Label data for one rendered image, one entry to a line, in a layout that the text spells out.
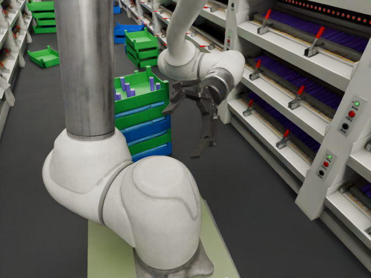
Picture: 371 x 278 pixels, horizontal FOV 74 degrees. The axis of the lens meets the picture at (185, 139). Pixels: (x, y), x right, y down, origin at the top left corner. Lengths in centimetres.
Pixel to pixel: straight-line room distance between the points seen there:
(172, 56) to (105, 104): 35
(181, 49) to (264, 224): 71
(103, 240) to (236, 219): 53
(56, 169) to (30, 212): 63
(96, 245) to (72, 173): 24
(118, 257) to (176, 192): 30
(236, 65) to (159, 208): 51
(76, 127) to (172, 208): 25
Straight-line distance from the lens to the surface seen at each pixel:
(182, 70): 81
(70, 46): 49
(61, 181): 59
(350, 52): 91
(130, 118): 104
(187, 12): 64
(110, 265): 68
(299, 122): 99
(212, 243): 69
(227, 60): 78
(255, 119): 126
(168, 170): 46
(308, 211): 111
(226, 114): 145
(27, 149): 153
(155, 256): 54
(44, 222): 114
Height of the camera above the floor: 85
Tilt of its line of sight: 39 degrees down
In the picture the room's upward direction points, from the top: straight up
